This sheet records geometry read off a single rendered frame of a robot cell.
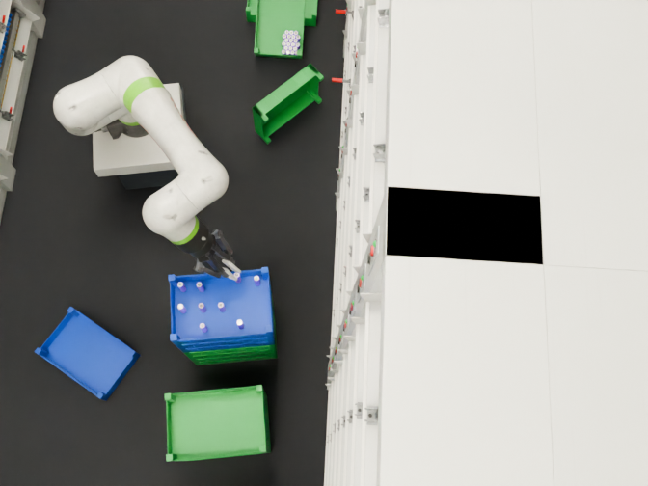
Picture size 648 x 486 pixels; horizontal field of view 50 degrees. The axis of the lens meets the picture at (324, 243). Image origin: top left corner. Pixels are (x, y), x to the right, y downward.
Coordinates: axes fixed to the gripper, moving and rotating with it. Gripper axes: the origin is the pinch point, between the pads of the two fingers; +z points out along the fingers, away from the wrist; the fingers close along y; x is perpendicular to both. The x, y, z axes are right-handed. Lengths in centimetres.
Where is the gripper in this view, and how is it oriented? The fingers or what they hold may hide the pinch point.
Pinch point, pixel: (229, 269)
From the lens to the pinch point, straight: 201.5
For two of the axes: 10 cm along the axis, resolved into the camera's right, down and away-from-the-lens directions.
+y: -4.1, 8.7, -2.9
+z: 3.5, 4.4, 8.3
